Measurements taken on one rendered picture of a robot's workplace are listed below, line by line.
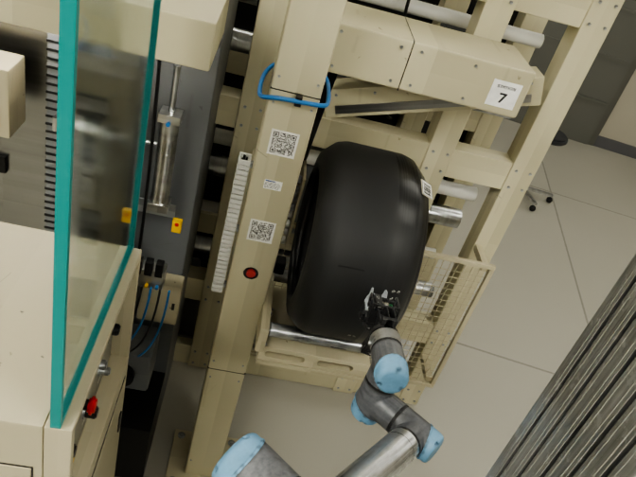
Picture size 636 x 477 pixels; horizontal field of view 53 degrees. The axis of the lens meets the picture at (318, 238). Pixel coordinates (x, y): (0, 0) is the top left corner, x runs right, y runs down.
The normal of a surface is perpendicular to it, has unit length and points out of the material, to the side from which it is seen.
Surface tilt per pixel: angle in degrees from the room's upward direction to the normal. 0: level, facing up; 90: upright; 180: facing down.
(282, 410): 0
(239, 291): 90
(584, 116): 90
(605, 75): 90
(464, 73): 90
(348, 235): 52
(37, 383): 0
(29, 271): 0
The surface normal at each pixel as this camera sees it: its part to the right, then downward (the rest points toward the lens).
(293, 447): 0.25, -0.80
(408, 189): 0.23, -0.55
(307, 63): 0.00, 0.58
